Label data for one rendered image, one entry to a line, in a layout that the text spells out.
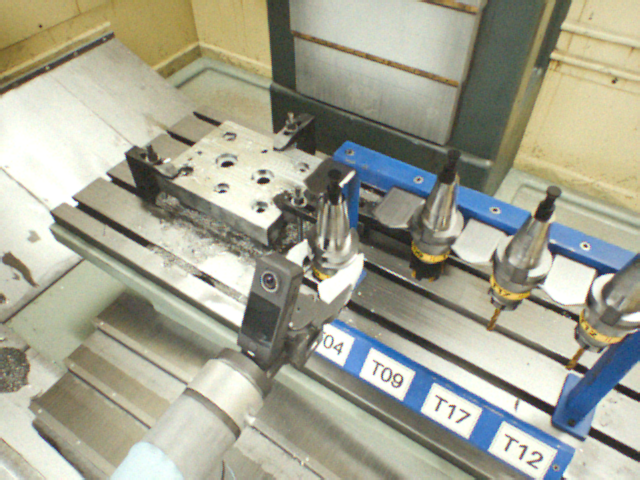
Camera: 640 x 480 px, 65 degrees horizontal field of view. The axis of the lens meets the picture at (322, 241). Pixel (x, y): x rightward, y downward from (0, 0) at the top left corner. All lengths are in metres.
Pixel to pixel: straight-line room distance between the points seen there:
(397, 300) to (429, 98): 0.53
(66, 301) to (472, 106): 1.12
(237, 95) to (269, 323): 1.63
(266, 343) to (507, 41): 0.86
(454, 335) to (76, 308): 0.93
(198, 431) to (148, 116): 1.38
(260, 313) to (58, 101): 1.37
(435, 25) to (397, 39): 0.10
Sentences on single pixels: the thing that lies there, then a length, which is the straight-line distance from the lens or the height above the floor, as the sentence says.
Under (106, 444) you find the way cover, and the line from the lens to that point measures 1.09.
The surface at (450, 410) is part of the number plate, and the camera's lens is 0.83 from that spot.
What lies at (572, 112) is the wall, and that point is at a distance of 1.63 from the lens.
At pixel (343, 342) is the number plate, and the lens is 0.85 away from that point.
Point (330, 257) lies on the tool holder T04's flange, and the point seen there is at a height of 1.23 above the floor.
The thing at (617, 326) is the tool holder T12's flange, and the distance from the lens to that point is 0.64.
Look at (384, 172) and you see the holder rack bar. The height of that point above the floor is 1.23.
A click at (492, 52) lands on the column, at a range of 1.20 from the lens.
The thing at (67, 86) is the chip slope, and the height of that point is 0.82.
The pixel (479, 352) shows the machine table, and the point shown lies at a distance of 0.93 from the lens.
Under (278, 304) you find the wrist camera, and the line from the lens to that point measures 0.51.
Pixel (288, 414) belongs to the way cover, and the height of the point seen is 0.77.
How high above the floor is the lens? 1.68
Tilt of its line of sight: 48 degrees down
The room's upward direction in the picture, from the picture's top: straight up
